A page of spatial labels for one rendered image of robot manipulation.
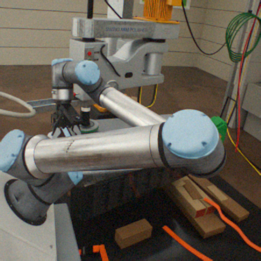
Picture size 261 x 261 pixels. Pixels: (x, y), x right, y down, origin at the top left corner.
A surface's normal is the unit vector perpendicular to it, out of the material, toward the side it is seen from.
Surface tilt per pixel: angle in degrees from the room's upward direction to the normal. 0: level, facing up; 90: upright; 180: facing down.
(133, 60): 90
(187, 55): 90
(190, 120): 42
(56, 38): 90
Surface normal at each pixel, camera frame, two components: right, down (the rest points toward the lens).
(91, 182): 0.40, -0.34
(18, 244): 0.27, 0.44
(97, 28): 0.64, 0.38
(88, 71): 0.75, 0.09
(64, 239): 0.10, -0.90
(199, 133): -0.36, -0.50
